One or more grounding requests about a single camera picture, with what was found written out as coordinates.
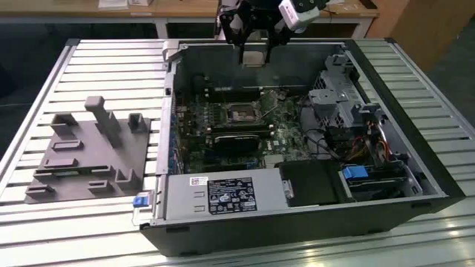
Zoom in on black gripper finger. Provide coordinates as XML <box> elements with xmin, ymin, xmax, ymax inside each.
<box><xmin>265</xmin><ymin>23</ymin><xmax>297</xmax><ymax>65</ymax></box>
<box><xmin>219</xmin><ymin>7</ymin><xmax>255</xmax><ymax>66</ymax></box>

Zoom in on silver CPU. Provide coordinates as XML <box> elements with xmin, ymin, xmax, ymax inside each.
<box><xmin>243</xmin><ymin>51</ymin><xmax>269</xmax><ymax>67</ymax></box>

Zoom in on CPU socket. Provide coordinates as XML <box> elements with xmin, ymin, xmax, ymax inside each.
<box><xmin>222</xmin><ymin>102</ymin><xmax>263</xmax><ymax>125</ymax></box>

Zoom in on metal drive cage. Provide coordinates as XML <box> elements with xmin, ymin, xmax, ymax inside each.
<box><xmin>307</xmin><ymin>54</ymin><xmax>383</xmax><ymax>130</ymax></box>

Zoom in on green motherboard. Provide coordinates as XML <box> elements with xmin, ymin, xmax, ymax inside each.
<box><xmin>174</xmin><ymin>85</ymin><xmax>325</xmax><ymax>175</ymax></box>

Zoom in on wooden cabinet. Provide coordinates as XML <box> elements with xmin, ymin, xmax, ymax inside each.
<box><xmin>366</xmin><ymin>0</ymin><xmax>475</xmax><ymax>73</ymax></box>

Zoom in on black graphics card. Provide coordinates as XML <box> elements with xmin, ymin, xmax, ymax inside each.
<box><xmin>213</xmin><ymin>133</ymin><xmax>262</xmax><ymax>153</ymax></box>

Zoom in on wooden desk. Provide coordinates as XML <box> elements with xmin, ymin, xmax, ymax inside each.
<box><xmin>0</xmin><ymin>0</ymin><xmax>379</xmax><ymax>39</ymax></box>

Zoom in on silver heatsink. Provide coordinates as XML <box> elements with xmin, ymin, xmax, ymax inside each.
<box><xmin>263</xmin><ymin>155</ymin><xmax>286</xmax><ymax>168</ymax></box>

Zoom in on blue disk carrier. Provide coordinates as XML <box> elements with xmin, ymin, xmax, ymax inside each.
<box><xmin>341</xmin><ymin>165</ymin><xmax>371</xmax><ymax>181</ymax></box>

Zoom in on black power supply label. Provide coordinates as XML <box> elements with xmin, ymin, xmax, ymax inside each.
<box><xmin>207</xmin><ymin>177</ymin><xmax>259</xmax><ymax>216</ymax></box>

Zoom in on grey parts rack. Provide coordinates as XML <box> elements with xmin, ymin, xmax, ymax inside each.
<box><xmin>23</xmin><ymin>96</ymin><xmax>154</xmax><ymax>205</ymax></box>

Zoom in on grey power supply unit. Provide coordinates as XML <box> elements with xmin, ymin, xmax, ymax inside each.
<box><xmin>163</xmin><ymin>169</ymin><xmax>290</xmax><ymax>220</ymax></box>

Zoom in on blue case latch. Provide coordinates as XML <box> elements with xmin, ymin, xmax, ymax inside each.
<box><xmin>133</xmin><ymin>191</ymin><xmax>155</xmax><ymax>208</ymax></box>

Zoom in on black PC case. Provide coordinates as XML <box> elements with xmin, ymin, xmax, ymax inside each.
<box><xmin>139</xmin><ymin>37</ymin><xmax>467</xmax><ymax>258</ymax></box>

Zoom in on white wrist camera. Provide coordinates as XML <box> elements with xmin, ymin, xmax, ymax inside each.
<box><xmin>278</xmin><ymin>0</ymin><xmax>321</xmax><ymax>34</ymax></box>

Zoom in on thick black cable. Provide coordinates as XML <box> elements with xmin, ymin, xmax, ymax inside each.
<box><xmin>301</xmin><ymin>126</ymin><xmax>342</xmax><ymax>162</ymax></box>

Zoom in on coloured wire bundle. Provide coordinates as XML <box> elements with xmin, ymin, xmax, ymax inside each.
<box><xmin>349</xmin><ymin>118</ymin><xmax>395</xmax><ymax>165</ymax></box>

